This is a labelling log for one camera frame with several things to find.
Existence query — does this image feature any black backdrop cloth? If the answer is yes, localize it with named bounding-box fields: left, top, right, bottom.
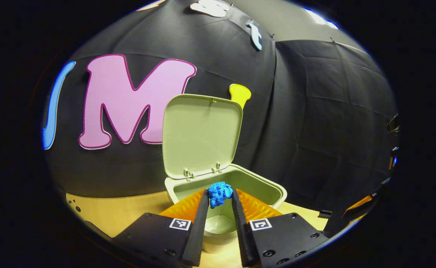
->
left=41, top=0, right=399, bottom=220

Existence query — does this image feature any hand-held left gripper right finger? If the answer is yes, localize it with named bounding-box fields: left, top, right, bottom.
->
left=231, top=189, right=331, bottom=268

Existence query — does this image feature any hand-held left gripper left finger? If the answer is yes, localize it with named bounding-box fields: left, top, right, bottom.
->
left=112, top=189, right=209, bottom=268

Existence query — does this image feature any blue paper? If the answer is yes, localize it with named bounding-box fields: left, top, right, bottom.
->
left=208, top=182, right=234, bottom=209

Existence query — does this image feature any wooden desktop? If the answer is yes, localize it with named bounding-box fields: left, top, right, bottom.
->
left=66, top=190, right=330, bottom=268

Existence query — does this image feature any pale green desktop garbage bin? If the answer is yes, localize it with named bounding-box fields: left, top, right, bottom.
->
left=162, top=94, right=288, bottom=254

